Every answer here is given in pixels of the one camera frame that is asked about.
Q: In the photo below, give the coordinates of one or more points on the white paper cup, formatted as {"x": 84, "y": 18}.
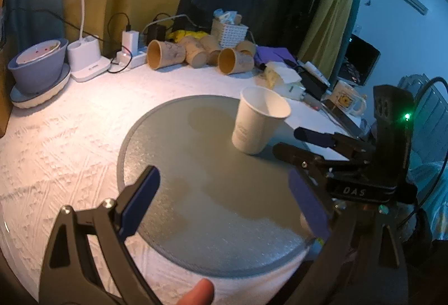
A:
{"x": 253, "y": 126}

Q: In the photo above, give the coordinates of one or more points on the yellow cloth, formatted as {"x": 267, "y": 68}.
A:
{"x": 185, "y": 35}

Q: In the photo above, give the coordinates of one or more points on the white power strip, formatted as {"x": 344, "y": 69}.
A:
{"x": 134, "y": 59}

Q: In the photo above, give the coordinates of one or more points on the white desk lamp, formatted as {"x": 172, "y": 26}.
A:
{"x": 85, "y": 60}

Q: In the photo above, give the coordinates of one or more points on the yellow curtain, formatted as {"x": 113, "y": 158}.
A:
{"x": 332, "y": 0}

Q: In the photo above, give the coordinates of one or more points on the purple cloth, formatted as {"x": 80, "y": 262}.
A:
{"x": 273, "y": 55}

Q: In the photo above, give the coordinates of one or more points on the white textured tablecloth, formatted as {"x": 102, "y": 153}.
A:
{"x": 70, "y": 151}

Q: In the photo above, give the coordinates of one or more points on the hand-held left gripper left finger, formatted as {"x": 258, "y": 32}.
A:
{"x": 136, "y": 207}

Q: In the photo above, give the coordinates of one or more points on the blue bowl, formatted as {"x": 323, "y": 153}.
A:
{"x": 36, "y": 70}

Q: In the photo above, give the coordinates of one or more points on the dark screen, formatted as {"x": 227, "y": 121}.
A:
{"x": 364, "y": 58}

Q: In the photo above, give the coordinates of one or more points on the white charger plug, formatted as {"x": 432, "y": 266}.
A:
{"x": 130, "y": 41}

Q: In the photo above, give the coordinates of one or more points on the white woven basket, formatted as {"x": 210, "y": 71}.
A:
{"x": 229, "y": 33}

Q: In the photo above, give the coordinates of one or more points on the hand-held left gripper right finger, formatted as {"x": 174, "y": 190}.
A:
{"x": 308, "y": 204}

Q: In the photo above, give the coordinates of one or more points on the black flat box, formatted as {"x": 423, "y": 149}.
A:
{"x": 313, "y": 81}

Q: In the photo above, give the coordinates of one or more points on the pale round plate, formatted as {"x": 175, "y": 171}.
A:
{"x": 38, "y": 97}

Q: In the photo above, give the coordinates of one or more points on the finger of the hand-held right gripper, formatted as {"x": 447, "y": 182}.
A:
{"x": 322, "y": 139}
{"x": 297, "y": 155}

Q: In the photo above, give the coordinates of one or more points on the tissue pack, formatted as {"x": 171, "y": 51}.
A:
{"x": 280, "y": 76}

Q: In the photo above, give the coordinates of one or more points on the brown paper cup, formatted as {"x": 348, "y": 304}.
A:
{"x": 247, "y": 47}
{"x": 236, "y": 62}
{"x": 211, "y": 44}
{"x": 194, "y": 53}
{"x": 166, "y": 54}

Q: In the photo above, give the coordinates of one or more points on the grey round mat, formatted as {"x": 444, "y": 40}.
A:
{"x": 203, "y": 186}

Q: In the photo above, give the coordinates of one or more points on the white mug with yellow print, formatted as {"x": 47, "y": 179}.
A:
{"x": 346, "y": 98}

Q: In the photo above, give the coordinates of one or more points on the dark chair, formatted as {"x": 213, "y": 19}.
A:
{"x": 227, "y": 0}

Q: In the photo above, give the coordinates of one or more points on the black power adapter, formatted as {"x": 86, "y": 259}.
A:
{"x": 156, "y": 34}

